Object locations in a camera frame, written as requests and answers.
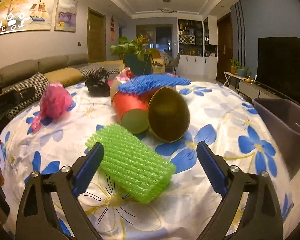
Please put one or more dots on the blue foam fruit net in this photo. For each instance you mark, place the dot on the blue foam fruit net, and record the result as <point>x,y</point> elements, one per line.
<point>141,84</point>

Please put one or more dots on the green foam fruit net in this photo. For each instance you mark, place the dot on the green foam fruit net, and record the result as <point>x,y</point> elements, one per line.
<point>140,171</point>

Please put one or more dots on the dark entrance door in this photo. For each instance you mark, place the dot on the dark entrance door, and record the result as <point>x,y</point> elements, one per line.
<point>225,47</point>

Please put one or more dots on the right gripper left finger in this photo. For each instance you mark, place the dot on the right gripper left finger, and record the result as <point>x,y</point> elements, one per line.
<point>37,218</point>

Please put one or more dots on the black television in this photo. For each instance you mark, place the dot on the black television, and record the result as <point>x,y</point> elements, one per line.
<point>278,66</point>

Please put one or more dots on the grey tv cabinet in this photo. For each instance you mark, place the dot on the grey tv cabinet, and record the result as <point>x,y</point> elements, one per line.
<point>255,91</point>

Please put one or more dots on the display cabinet shelving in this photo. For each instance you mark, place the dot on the display cabinet shelving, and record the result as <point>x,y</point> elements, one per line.
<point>190,37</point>

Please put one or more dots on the red plastic bag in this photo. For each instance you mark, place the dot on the red plastic bag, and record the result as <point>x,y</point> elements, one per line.
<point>124,76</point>

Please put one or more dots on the black plastic bag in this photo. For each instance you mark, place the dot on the black plastic bag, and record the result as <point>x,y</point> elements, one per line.
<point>97,83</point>

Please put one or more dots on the grey sectional sofa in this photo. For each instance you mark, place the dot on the grey sectional sofa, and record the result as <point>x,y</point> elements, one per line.
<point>15,73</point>

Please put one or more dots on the wooden door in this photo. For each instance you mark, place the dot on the wooden door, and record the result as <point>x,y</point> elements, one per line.
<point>96,36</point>

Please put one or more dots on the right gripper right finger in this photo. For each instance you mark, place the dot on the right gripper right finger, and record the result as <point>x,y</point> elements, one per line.
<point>261,217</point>

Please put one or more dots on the green potted plant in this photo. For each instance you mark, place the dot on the green potted plant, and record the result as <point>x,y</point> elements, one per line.
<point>136,54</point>

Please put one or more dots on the purple abstract painting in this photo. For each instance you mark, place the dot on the purple abstract painting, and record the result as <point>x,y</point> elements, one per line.
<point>66,12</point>

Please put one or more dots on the grey trash bin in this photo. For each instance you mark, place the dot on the grey trash bin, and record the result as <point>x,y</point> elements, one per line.
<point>282,119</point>

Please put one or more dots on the houndstooth cushion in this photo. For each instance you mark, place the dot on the houndstooth cushion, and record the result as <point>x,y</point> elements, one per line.
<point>38,82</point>

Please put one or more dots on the small white side table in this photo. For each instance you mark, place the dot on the small white side table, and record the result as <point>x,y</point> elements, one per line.
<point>228,76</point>

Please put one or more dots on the small potted plants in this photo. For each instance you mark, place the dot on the small potted plants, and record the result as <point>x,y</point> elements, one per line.
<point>238,69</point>

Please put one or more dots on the red gold-rimmed lid cup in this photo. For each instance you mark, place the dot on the red gold-rimmed lid cup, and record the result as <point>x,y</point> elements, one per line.
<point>168,115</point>

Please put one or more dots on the pink plastic bag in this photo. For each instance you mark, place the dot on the pink plastic bag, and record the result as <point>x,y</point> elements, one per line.
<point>53,103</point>

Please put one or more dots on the red cylindrical tube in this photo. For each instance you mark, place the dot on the red cylindrical tube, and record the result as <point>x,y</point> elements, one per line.
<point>131,110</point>

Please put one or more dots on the sailboat painting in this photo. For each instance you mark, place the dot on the sailboat painting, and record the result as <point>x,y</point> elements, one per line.
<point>25,15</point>

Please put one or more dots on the floral blue white tablecloth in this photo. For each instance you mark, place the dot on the floral blue white tablecloth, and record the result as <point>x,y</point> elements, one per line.
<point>229,125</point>

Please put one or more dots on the yellow cushion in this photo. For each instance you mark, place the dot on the yellow cushion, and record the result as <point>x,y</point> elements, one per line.
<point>65,76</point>

